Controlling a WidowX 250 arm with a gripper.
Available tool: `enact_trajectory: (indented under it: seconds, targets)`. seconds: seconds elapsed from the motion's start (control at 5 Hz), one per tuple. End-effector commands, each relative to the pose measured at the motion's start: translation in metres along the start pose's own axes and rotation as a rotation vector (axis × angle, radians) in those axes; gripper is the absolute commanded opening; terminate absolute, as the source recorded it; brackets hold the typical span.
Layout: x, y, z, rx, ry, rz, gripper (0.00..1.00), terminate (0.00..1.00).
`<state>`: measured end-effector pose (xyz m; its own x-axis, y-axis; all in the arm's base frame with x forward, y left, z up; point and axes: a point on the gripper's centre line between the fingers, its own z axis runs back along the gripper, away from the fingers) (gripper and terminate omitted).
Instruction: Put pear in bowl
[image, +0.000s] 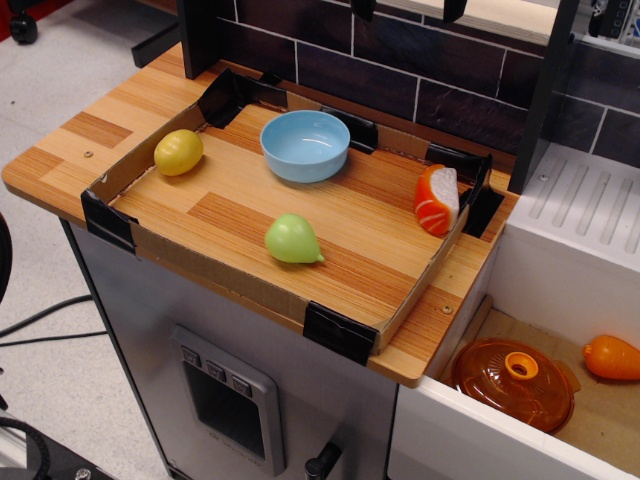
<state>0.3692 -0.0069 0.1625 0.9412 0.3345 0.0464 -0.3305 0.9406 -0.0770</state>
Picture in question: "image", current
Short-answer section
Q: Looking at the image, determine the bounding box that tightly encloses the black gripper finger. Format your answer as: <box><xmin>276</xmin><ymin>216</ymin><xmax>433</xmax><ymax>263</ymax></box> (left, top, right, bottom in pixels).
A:
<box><xmin>442</xmin><ymin>0</ymin><xmax>467</xmax><ymax>23</ymax></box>
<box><xmin>349</xmin><ymin>0</ymin><xmax>377</xmax><ymax>21</ymax></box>

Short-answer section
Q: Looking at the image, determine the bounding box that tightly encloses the green toy pear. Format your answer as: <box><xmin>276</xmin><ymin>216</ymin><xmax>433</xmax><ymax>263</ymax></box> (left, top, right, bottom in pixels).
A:
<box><xmin>264</xmin><ymin>213</ymin><xmax>325</xmax><ymax>264</ymax></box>

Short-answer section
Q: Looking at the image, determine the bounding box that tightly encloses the light blue bowl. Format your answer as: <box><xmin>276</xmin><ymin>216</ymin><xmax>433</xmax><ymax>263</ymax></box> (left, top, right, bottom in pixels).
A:
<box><xmin>260</xmin><ymin>110</ymin><xmax>351</xmax><ymax>184</ymax></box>

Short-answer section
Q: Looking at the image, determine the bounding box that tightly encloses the orange white salmon sushi toy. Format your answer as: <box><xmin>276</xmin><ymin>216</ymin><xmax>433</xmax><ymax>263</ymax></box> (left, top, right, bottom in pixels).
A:
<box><xmin>414</xmin><ymin>164</ymin><xmax>460</xmax><ymax>236</ymax></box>

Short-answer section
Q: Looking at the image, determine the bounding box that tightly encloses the yellow toy lemon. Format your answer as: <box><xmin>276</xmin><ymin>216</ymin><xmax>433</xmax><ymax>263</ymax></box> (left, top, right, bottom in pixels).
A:
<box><xmin>154</xmin><ymin>129</ymin><xmax>204</xmax><ymax>177</ymax></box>

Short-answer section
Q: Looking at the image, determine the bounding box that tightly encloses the white toy sink unit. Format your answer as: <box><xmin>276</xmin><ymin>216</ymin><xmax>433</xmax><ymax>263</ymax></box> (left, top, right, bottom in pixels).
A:
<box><xmin>388</xmin><ymin>145</ymin><xmax>639</xmax><ymax>479</ymax></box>

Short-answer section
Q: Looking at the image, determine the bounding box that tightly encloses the black caster wheel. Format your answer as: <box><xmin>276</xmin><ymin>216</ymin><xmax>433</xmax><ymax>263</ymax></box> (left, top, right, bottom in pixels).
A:
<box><xmin>9</xmin><ymin>12</ymin><xmax>38</xmax><ymax>45</ymax></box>

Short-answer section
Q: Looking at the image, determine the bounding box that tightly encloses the orange transparent pot lid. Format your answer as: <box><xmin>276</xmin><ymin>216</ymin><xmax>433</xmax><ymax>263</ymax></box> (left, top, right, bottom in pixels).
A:
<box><xmin>450</xmin><ymin>338</ymin><xmax>576</xmax><ymax>434</ymax></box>

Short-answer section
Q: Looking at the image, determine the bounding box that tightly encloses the orange toy carrot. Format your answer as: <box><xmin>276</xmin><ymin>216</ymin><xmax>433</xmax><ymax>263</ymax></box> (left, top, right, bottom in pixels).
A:
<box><xmin>582</xmin><ymin>335</ymin><xmax>640</xmax><ymax>381</ymax></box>

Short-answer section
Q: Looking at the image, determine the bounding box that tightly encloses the silver toy dishwasher cabinet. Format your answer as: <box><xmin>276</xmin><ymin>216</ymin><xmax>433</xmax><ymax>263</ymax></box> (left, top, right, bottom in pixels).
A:
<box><xmin>64</xmin><ymin>224</ymin><xmax>397</xmax><ymax>479</ymax></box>

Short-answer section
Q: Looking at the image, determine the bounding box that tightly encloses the black floor cable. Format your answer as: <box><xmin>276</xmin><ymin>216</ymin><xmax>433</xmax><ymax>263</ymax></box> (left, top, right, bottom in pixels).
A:
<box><xmin>0</xmin><ymin>293</ymin><xmax>109</xmax><ymax>349</ymax></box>

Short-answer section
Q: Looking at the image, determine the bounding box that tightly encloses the black dishwasher handle knob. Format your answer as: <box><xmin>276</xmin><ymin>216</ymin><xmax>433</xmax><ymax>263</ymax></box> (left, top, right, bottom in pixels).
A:
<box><xmin>304</xmin><ymin>442</ymin><xmax>342</xmax><ymax>480</ymax></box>

